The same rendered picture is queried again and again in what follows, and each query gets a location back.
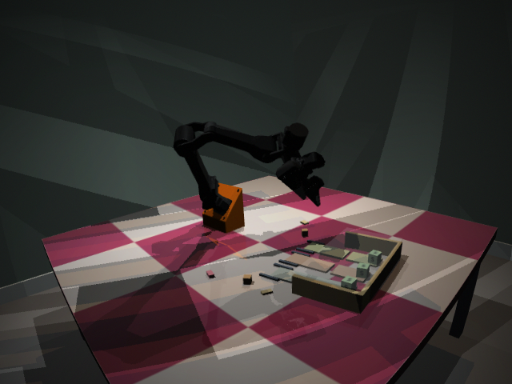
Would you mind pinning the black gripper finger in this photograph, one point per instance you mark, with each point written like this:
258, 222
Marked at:
294, 182
313, 194

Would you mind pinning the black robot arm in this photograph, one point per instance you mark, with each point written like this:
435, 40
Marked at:
261, 147

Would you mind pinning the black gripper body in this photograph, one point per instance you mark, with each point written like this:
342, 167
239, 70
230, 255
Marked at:
291, 166

